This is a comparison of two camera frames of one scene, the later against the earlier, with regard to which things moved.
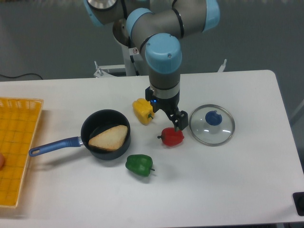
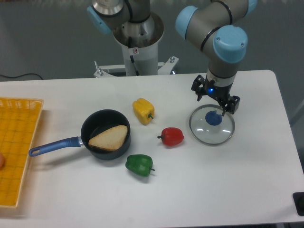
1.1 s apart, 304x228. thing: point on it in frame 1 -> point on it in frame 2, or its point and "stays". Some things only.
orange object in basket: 2,161 stays
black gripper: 168,104 -> 228,104
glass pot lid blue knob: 213,118 stays
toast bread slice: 110,138 stays
